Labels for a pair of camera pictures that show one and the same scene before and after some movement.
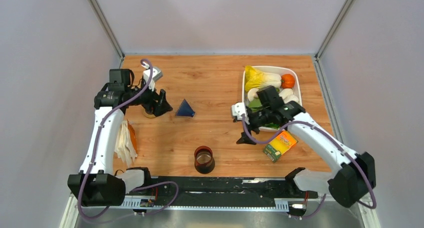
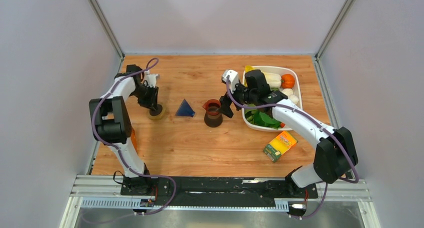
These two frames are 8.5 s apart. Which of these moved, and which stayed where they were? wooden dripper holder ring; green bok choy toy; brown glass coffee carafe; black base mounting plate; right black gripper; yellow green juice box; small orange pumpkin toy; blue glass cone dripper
Moved: wooden dripper holder ring; right black gripper; brown glass coffee carafe
Stayed: blue glass cone dripper; yellow green juice box; green bok choy toy; small orange pumpkin toy; black base mounting plate
